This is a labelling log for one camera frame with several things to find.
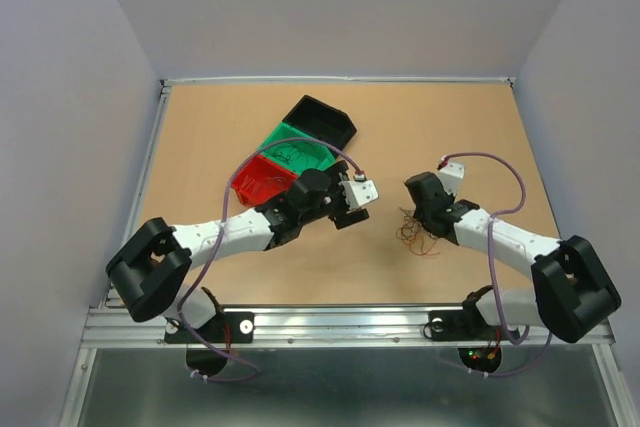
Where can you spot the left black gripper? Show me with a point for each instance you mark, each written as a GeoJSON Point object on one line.
{"type": "Point", "coordinates": [344, 216]}

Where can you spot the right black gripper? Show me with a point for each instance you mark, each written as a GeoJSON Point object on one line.
{"type": "Point", "coordinates": [451, 196]}

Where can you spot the green plastic bin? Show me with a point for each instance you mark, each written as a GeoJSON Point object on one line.
{"type": "Point", "coordinates": [287, 149]}

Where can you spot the red plastic bin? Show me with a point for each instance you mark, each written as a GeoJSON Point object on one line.
{"type": "Point", "coordinates": [260, 180]}

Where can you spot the black plastic bin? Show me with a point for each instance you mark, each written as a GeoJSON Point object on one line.
{"type": "Point", "coordinates": [322, 121]}

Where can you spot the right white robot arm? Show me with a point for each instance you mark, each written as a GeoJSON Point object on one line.
{"type": "Point", "coordinates": [571, 291]}

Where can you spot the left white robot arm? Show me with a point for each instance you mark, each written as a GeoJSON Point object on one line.
{"type": "Point", "coordinates": [149, 270]}

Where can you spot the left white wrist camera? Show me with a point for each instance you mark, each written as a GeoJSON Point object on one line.
{"type": "Point", "coordinates": [359, 191]}

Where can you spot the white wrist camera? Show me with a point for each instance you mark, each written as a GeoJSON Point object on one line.
{"type": "Point", "coordinates": [359, 191]}
{"type": "Point", "coordinates": [451, 175]}

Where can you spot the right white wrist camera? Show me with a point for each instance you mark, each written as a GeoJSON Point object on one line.
{"type": "Point", "coordinates": [451, 175]}

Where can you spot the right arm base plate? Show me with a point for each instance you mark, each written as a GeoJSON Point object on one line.
{"type": "Point", "coordinates": [455, 324]}

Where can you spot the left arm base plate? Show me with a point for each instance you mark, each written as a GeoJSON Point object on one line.
{"type": "Point", "coordinates": [235, 327]}

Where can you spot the aluminium back rail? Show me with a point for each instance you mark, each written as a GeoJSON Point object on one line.
{"type": "Point", "coordinates": [337, 79]}

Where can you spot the aluminium rail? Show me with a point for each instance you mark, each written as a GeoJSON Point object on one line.
{"type": "Point", "coordinates": [147, 162]}
{"type": "Point", "coordinates": [337, 79]}
{"type": "Point", "coordinates": [276, 327]}

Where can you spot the aluminium left rail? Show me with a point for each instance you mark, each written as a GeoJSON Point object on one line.
{"type": "Point", "coordinates": [147, 162]}

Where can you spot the aluminium front rail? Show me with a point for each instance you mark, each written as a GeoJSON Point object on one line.
{"type": "Point", "coordinates": [276, 327]}

